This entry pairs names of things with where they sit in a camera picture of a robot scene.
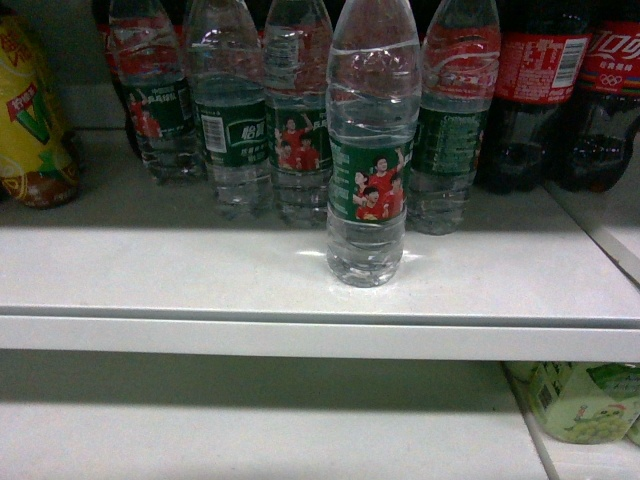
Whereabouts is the clear water bottle green label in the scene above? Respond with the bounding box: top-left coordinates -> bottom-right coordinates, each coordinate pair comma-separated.
326,1 -> 421,288

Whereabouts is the water bottle red players label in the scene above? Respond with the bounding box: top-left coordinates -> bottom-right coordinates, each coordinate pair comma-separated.
263,1 -> 333,227

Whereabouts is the white metal shelf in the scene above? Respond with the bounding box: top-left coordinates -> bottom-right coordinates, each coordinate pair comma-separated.
1,131 -> 639,362

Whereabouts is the water bottle barcode label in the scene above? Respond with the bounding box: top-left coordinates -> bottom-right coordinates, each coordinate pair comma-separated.
184,1 -> 271,218

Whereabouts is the water bottle right rear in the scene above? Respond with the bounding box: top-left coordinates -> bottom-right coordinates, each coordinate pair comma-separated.
407,1 -> 501,236

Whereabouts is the water bottle far left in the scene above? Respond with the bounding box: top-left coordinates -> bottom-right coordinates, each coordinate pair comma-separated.
109,1 -> 205,184

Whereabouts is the yellow lemon tea bottle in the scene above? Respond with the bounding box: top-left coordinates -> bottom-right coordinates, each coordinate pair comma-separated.
1,10 -> 79,209

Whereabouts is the cola bottle olympic label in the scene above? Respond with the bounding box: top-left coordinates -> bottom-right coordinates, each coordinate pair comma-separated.
554,1 -> 639,192

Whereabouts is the cola bottle red label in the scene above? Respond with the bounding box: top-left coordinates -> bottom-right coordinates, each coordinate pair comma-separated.
476,1 -> 593,194

